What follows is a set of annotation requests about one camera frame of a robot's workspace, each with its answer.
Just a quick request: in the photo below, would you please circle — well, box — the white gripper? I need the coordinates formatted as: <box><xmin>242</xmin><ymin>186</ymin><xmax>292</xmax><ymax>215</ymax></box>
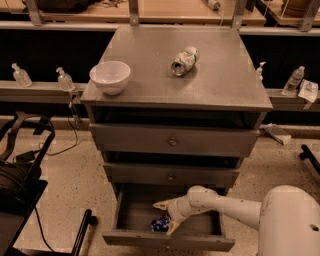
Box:
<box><xmin>153</xmin><ymin>196</ymin><xmax>193</xmax><ymax>236</ymax></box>

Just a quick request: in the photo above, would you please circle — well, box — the blue crushed pepsi can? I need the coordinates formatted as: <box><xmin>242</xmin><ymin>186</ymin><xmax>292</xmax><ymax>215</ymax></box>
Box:
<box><xmin>151</xmin><ymin>215</ymin><xmax>171</xmax><ymax>232</ymax></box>

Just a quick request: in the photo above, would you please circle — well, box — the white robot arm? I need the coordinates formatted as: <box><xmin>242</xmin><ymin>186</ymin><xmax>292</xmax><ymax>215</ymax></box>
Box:
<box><xmin>153</xmin><ymin>185</ymin><xmax>320</xmax><ymax>256</ymax></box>

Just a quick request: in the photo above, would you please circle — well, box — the grey open bottom drawer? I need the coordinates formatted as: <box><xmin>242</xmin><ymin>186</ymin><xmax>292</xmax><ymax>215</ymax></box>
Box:
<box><xmin>103</xmin><ymin>183</ymin><xmax>235</xmax><ymax>252</ymax></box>

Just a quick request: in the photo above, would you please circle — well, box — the grey middle drawer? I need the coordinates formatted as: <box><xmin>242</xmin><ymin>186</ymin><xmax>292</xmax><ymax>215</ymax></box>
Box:
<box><xmin>104</xmin><ymin>162</ymin><xmax>239</xmax><ymax>188</ymax></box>

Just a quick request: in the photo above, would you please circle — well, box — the black stand leg bottom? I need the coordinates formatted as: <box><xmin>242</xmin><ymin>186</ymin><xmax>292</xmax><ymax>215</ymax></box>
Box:
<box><xmin>71</xmin><ymin>209</ymin><xmax>98</xmax><ymax>256</ymax></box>

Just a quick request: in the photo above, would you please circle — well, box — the grey top drawer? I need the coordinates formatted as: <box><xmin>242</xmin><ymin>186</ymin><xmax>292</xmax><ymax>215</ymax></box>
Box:
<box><xmin>89</xmin><ymin>123</ymin><xmax>259</xmax><ymax>157</ymax></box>

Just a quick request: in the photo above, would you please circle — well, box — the grey three-drawer cabinet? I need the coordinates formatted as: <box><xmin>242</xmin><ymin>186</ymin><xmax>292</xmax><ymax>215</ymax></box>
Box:
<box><xmin>80</xmin><ymin>25</ymin><xmax>274</xmax><ymax>253</ymax></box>

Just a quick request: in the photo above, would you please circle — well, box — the green white soda can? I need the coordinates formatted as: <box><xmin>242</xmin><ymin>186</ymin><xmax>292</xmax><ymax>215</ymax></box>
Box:
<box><xmin>171</xmin><ymin>46</ymin><xmax>199</xmax><ymax>76</ymax></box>

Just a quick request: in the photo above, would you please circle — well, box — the white bowl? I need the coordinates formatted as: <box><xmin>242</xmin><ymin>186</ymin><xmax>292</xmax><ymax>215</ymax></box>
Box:
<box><xmin>89</xmin><ymin>61</ymin><xmax>131</xmax><ymax>95</ymax></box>

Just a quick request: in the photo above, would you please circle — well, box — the black chair leg right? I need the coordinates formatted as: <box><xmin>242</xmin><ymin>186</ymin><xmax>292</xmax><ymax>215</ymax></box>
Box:
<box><xmin>299</xmin><ymin>144</ymin><xmax>320</xmax><ymax>175</ymax></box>

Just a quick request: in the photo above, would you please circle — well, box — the black chair left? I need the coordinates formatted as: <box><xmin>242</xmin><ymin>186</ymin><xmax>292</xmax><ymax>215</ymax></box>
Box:
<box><xmin>0</xmin><ymin>112</ymin><xmax>55</xmax><ymax>256</ymax></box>

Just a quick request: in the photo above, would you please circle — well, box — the clear sanitizer bottle near cabinet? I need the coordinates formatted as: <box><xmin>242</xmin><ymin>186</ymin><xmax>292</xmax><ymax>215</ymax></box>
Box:
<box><xmin>56</xmin><ymin>67</ymin><xmax>75</xmax><ymax>91</ymax></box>

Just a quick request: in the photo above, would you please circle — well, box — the small pump bottle right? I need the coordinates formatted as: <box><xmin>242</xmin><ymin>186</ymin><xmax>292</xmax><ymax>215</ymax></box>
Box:
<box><xmin>256</xmin><ymin>62</ymin><xmax>266</xmax><ymax>82</ymax></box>

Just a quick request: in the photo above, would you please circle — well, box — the clear water bottle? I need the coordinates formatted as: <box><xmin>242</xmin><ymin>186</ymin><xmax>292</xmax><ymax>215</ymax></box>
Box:
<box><xmin>282</xmin><ymin>66</ymin><xmax>305</xmax><ymax>95</ymax></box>

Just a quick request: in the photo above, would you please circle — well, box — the white plastic packet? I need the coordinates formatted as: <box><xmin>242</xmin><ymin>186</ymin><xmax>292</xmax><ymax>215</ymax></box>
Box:
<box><xmin>298</xmin><ymin>79</ymin><xmax>318</xmax><ymax>103</ymax></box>

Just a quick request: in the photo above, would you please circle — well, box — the clear sanitizer bottle far left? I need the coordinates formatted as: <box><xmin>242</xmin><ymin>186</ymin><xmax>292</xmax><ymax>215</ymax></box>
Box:
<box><xmin>12</xmin><ymin>63</ymin><xmax>32</xmax><ymax>87</ymax></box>

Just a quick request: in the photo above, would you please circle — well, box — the white power adapter top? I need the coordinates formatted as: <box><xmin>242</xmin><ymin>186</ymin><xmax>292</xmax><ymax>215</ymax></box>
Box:
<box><xmin>203</xmin><ymin>0</ymin><xmax>221</xmax><ymax>11</ymax></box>

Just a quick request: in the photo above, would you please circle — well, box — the black cable on floor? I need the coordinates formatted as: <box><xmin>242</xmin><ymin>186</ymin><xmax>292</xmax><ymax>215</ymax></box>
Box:
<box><xmin>13</xmin><ymin>101</ymin><xmax>82</xmax><ymax>162</ymax></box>

